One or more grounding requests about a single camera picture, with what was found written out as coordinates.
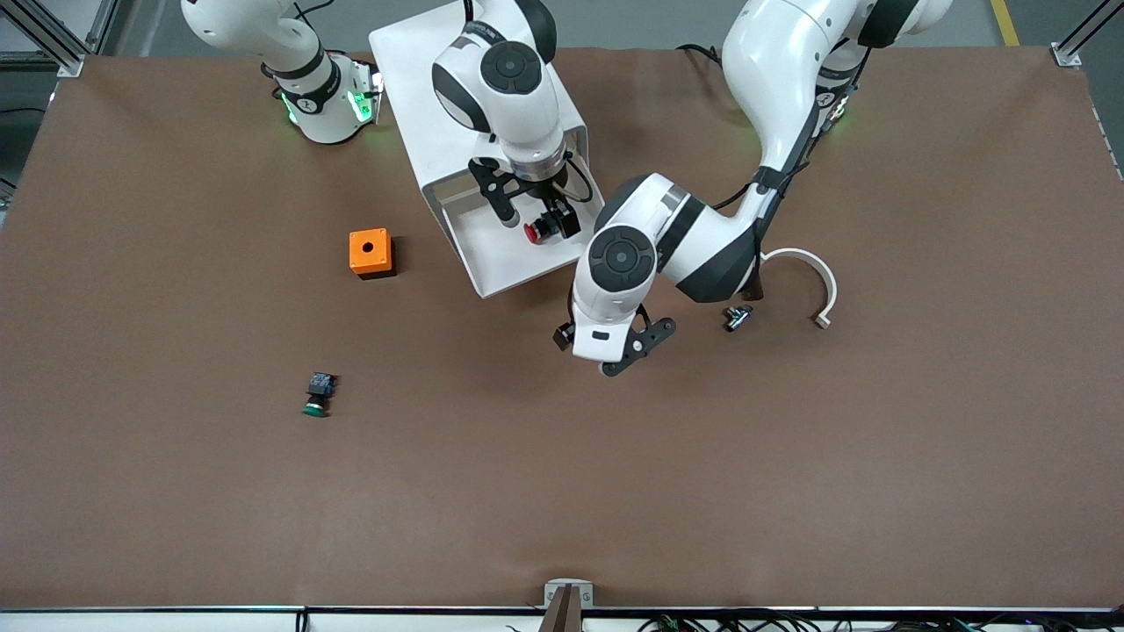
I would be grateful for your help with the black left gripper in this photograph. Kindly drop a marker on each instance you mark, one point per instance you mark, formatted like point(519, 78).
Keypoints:
point(562, 336)

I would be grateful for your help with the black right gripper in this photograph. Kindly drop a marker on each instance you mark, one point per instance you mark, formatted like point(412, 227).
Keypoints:
point(555, 208)

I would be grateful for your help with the red mushroom push button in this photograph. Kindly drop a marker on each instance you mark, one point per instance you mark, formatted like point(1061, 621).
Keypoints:
point(533, 233)

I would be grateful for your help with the white plastic drawer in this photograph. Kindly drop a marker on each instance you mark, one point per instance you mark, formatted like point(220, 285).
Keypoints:
point(500, 259)
point(452, 189)

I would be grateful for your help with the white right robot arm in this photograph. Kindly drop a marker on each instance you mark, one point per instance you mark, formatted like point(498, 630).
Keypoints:
point(500, 96)

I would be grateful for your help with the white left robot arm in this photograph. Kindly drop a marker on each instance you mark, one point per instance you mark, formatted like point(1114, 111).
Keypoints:
point(773, 70)

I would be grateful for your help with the white drawer cabinet housing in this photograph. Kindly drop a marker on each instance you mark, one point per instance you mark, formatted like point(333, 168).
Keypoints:
point(413, 88)

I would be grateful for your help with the green mushroom push button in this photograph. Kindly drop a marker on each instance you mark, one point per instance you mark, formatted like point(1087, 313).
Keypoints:
point(319, 393)

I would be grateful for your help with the brown table cover mat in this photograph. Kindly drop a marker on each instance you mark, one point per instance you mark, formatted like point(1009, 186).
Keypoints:
point(562, 456)

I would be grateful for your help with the brown terminal block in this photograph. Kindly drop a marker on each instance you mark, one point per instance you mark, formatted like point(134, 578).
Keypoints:
point(757, 290)

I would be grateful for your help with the silver key switch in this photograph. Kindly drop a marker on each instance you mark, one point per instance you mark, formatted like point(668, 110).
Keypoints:
point(738, 318)

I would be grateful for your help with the orange push button enclosure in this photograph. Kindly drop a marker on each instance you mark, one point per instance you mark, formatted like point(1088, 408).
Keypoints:
point(369, 250)

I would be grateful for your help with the grey mounting bracket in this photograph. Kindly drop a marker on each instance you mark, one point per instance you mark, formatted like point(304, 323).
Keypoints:
point(555, 592)

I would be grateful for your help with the white curved plastic bracket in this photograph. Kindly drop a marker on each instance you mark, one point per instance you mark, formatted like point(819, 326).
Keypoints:
point(831, 290)

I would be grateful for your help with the brown vertical post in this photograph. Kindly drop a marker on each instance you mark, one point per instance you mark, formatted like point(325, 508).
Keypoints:
point(564, 614)

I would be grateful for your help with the aluminium frame profile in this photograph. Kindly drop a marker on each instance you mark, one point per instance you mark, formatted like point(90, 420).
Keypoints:
point(1067, 55)
point(70, 65)

